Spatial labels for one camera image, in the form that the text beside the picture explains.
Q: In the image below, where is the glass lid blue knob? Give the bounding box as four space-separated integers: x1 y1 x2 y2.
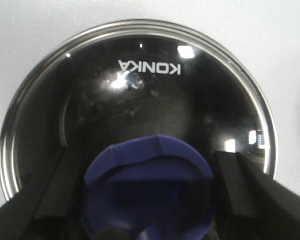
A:
0 18 279 240

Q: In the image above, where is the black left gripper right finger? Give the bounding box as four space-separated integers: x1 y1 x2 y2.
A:
213 151 300 240

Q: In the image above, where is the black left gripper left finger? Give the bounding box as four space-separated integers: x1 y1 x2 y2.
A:
0 147 85 240

